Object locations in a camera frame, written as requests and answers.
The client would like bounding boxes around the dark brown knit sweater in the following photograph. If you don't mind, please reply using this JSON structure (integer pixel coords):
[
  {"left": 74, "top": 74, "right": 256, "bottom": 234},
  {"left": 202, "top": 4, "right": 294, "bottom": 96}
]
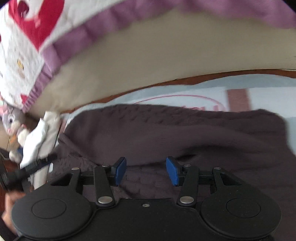
[{"left": 48, "top": 104, "right": 295, "bottom": 240}]

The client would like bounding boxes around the white folded garment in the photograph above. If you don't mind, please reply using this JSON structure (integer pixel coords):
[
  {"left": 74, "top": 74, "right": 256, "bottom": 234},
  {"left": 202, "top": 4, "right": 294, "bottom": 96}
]
[{"left": 19, "top": 110, "right": 62, "bottom": 189}]

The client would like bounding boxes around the person left hand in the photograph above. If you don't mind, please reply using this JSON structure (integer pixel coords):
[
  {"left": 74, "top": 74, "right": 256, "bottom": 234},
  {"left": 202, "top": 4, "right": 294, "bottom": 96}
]
[{"left": 1, "top": 191, "right": 25, "bottom": 235}]

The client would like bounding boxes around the grey bunny plush toy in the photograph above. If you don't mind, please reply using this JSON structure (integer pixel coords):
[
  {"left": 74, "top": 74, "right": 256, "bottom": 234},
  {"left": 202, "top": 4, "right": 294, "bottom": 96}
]
[{"left": 1, "top": 101, "right": 30, "bottom": 164}]

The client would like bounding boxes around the checkered cartoon play mat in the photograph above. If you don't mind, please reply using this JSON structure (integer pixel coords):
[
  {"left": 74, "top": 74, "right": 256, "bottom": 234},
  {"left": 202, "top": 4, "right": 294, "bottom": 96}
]
[{"left": 62, "top": 74, "right": 295, "bottom": 151}]

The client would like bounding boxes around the red bear quilted bedspread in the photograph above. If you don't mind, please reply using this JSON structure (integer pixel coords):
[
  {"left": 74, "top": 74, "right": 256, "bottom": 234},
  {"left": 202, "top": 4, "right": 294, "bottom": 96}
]
[{"left": 1, "top": 1, "right": 295, "bottom": 111}]

